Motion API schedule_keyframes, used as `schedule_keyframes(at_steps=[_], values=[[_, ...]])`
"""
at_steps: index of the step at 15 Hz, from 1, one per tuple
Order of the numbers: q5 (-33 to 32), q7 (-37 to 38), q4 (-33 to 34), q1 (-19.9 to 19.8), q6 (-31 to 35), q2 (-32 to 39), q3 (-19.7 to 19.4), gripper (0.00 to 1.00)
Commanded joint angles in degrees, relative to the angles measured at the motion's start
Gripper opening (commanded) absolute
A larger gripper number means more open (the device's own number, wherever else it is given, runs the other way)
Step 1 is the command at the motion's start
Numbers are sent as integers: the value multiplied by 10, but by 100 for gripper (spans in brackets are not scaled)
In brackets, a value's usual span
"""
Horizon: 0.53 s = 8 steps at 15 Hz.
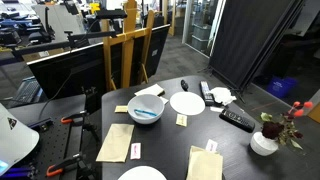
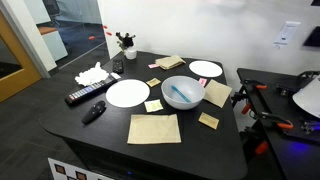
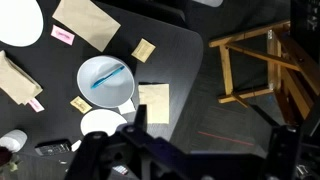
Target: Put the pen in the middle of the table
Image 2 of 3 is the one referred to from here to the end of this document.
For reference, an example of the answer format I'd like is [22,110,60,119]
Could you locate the blue ballpoint pen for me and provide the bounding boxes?
[171,85,192,104]

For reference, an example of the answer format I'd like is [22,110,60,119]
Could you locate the small yellow block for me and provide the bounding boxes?
[145,77,162,88]

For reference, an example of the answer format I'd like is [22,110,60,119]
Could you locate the light grey round bowl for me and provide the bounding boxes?
[160,75,206,111]

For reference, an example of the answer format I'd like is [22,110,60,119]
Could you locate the white round plate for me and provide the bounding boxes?
[188,60,224,78]
[105,78,151,109]

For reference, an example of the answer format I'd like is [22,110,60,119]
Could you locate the small white vase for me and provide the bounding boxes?
[123,46,138,60]

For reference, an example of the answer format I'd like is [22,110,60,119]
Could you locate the short black remote control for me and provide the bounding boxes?
[112,59,125,75]

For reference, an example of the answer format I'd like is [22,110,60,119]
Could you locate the beige sponge square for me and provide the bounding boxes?
[198,112,220,131]

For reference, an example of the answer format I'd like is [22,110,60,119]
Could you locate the tan napkin right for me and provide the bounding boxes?
[203,79,233,109]

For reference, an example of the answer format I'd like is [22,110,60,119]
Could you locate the dark flowers with orange berries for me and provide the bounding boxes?
[87,24,137,52]

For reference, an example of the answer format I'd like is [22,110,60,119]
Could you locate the curved black pointer remote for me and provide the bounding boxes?
[81,100,107,126]

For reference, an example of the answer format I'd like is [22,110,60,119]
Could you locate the crumpled white tissue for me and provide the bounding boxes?
[74,61,110,87]

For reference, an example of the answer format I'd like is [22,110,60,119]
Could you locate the long black TV remote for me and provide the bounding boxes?
[64,75,118,107]

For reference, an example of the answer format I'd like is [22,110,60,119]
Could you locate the black orange bar clamp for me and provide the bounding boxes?
[240,111,295,156]
[232,78,268,116]

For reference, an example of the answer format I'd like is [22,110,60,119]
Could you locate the white cabinet with wooden top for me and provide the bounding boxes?
[37,25,69,63]

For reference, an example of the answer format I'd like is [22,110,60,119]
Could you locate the checkered calibration board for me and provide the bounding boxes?
[47,157,114,180]

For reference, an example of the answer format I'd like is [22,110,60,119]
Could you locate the wooden door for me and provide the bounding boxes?
[0,9,43,103]

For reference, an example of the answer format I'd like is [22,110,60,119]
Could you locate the black perforated side table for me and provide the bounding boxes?
[236,67,320,180]

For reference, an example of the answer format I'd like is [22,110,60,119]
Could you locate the white wall document holder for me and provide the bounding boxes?
[273,20,302,49]

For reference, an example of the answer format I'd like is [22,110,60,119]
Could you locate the black wall screen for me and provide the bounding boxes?
[302,25,320,48]

